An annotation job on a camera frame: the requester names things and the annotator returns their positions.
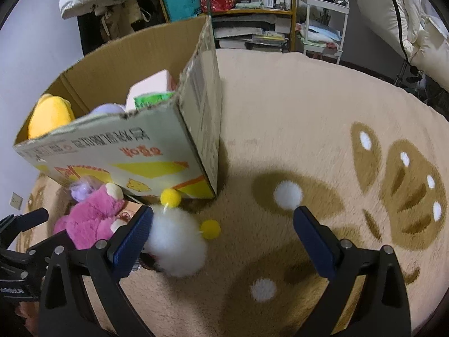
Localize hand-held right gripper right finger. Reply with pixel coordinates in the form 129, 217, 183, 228
293, 206, 412, 337

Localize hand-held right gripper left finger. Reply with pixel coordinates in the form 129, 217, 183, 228
38, 205, 155, 337

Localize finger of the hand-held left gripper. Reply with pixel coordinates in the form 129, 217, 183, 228
26, 232, 76, 264
0, 208, 50, 250

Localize white fluffy plush yellow pompoms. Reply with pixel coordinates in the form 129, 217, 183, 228
142, 188, 222, 278

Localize pink bear plush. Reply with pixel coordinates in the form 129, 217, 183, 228
53, 182, 132, 251

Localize printed cardboard box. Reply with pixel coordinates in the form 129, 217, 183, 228
13, 15, 223, 201

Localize lavender haired doll plush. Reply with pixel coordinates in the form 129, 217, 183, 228
89, 103, 127, 116

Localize green packet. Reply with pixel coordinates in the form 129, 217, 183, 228
134, 91, 176, 110

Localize peach round cushion plush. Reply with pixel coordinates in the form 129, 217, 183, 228
125, 69, 178, 111

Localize white fluffy pompom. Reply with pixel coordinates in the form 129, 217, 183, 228
273, 180, 303, 210

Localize small lavender plush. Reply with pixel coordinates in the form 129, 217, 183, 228
69, 178, 96, 203

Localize black coat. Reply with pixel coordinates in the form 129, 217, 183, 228
77, 5, 106, 57

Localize white trolley cart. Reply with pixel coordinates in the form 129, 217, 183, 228
296, 0, 350, 64

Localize pile of papers and magazines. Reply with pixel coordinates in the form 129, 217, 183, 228
212, 16, 290, 51

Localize beige trousers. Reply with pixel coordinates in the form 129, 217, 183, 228
95, 0, 151, 41

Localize wooden shelf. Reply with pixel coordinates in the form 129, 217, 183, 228
151, 0, 297, 53

